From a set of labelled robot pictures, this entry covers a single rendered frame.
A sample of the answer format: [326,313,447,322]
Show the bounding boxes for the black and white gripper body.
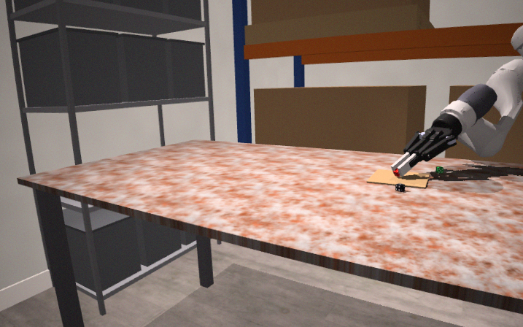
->
[425,113,462,143]

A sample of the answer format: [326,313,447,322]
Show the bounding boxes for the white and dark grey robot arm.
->
[440,26,523,157]

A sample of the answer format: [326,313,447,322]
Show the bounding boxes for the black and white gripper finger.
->
[391,128,434,174]
[398,129,457,177]

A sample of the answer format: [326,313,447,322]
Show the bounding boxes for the tan square mat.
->
[367,169,430,189]

